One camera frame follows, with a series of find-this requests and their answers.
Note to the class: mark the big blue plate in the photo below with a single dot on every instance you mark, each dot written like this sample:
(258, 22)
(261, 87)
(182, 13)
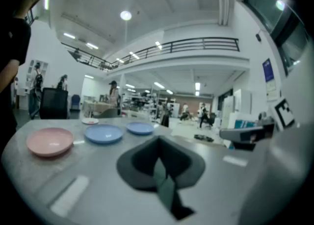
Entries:
(104, 133)
(139, 128)

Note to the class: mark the big pink plate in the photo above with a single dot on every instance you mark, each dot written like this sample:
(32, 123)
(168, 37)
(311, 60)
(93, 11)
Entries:
(50, 142)

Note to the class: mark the grey chair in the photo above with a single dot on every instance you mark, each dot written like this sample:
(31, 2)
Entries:
(108, 113)

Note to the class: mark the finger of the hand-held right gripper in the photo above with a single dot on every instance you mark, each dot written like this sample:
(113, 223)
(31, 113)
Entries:
(235, 133)

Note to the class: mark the small white plate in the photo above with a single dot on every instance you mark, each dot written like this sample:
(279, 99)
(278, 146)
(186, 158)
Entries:
(90, 121)

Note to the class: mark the blue chair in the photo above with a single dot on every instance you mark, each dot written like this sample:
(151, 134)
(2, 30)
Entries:
(75, 101)

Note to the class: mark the round ceiling lamp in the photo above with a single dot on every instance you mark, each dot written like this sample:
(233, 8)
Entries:
(125, 15)

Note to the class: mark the black balcony railing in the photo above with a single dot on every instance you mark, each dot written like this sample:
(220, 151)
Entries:
(171, 46)

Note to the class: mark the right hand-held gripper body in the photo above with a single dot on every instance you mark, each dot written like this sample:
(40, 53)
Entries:
(284, 115)

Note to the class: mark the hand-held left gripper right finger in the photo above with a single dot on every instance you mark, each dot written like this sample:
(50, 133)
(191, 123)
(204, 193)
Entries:
(186, 167)

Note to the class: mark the table with checkered cloth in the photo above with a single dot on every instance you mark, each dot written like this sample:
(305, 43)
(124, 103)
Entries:
(96, 107)

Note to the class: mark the white shelving rack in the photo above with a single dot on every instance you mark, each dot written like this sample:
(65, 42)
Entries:
(142, 104)

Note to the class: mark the black chair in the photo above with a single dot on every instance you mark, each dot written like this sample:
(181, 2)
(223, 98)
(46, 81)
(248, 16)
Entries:
(54, 104)

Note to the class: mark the blue wall poster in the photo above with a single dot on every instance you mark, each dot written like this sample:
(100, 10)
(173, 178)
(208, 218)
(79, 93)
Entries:
(268, 69)

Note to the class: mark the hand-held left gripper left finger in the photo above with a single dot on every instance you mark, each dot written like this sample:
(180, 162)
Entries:
(137, 167)

